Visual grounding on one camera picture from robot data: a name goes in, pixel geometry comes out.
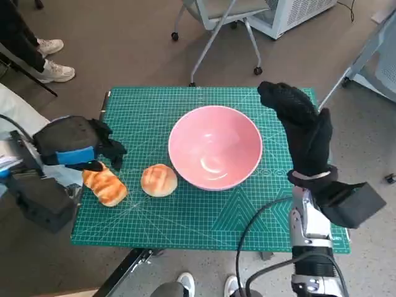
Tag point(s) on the white perforated cabinet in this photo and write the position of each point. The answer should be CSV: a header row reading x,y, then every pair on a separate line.
x,y
303,12

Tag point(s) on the white shoe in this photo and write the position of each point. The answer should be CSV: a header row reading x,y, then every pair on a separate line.
x,y
232,284
185,283

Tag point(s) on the green cutting mat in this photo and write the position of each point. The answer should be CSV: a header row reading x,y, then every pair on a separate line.
x,y
185,222

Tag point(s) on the right black wrist camera box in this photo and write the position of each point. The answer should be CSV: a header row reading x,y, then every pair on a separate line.
x,y
355,205

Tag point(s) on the round bread bun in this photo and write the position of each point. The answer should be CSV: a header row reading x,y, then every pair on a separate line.
x,y
159,181

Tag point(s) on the pale cardboard piece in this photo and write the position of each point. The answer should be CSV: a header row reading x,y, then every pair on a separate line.
x,y
383,15

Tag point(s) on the black caster wheel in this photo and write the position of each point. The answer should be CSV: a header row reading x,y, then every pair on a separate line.
x,y
390,178

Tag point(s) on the pale mesh wheeled chair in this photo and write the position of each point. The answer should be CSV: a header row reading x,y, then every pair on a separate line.
x,y
386,68

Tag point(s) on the grey wheeled chair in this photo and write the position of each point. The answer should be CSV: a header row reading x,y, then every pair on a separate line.
x,y
235,7

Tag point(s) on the right black gloved robot hand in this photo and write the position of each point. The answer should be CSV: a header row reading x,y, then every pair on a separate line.
x,y
309,139

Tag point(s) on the left bare robot hand blue tape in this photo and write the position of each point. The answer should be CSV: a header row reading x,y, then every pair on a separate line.
x,y
68,136

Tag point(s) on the person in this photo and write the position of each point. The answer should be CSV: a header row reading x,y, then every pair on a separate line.
x,y
18,102
15,28

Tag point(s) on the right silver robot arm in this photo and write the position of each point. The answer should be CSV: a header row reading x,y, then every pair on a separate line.
x,y
312,226

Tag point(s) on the long striped bread loaf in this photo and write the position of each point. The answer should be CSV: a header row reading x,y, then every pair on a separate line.
x,y
106,187

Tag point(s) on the black metal table rail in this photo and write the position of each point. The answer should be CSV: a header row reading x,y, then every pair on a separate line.
x,y
123,272

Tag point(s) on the pink bowl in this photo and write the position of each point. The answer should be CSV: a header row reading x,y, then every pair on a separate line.
x,y
216,148

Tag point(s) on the black metal chair leg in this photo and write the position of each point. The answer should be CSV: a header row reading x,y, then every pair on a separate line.
x,y
46,87

